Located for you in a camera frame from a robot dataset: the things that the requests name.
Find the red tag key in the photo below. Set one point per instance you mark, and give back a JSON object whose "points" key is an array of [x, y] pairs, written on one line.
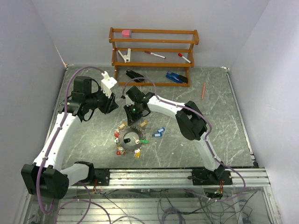
{"points": [[117, 134]]}

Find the black tag key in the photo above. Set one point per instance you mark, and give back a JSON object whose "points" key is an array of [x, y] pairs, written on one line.
{"points": [[127, 140]]}

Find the white plastic clamp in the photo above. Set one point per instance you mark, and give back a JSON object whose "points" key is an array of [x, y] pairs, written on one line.
{"points": [[126, 57]]}

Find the black stapler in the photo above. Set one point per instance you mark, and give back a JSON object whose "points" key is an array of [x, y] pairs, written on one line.
{"points": [[134, 75]]}

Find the yellow tag key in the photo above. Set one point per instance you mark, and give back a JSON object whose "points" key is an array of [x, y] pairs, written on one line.
{"points": [[137, 153], [122, 126], [143, 124]]}

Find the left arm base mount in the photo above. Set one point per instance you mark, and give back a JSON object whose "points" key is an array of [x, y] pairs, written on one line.
{"points": [[100, 177]]}

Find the red-capped marker pen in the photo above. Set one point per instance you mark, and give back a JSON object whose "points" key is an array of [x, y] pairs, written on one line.
{"points": [[154, 54]]}

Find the pink eraser block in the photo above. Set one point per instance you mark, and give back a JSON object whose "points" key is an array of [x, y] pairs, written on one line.
{"points": [[126, 33]]}

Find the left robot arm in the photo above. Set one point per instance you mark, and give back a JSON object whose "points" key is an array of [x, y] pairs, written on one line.
{"points": [[70, 115]]}

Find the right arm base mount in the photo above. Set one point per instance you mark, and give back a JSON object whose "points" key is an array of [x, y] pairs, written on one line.
{"points": [[203, 176]]}

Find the green tag key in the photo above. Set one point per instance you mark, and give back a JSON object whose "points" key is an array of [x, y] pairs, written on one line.
{"points": [[142, 141]]}

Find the red-capped white marker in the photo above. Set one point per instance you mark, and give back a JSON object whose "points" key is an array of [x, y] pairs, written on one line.
{"points": [[187, 60]]}

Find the orange pencil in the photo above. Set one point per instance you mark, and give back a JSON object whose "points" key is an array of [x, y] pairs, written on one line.
{"points": [[203, 91]]}

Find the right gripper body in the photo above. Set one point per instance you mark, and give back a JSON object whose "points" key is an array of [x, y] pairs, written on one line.
{"points": [[134, 110]]}

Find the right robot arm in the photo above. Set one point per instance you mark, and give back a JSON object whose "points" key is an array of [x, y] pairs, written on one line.
{"points": [[192, 125]]}

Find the blue stapler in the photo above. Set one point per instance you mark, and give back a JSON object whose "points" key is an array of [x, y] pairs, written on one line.
{"points": [[176, 78]]}

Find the yellow tag key bottom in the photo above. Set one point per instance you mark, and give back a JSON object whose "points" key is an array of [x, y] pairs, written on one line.
{"points": [[137, 153]]}

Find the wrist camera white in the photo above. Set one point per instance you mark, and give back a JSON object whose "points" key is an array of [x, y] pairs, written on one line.
{"points": [[127, 99], [107, 84]]}

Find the metal disc keyring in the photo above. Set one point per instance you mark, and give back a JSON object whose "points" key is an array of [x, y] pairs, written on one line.
{"points": [[132, 132]]}

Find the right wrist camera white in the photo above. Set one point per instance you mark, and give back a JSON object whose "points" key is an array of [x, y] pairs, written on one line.
{"points": [[127, 99]]}

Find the aluminium frame rail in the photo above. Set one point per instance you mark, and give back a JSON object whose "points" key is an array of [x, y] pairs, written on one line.
{"points": [[149, 178]]}

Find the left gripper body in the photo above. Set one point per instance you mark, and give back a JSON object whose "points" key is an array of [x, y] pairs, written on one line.
{"points": [[103, 101]]}

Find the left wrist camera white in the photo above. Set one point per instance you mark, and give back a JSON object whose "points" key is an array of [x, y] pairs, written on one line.
{"points": [[107, 84]]}

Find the blue tag key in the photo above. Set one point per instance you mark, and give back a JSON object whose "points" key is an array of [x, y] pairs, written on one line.
{"points": [[160, 130], [156, 135]]}

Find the wooden three-tier rack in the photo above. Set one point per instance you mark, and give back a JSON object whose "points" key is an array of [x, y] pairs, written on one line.
{"points": [[167, 43]]}

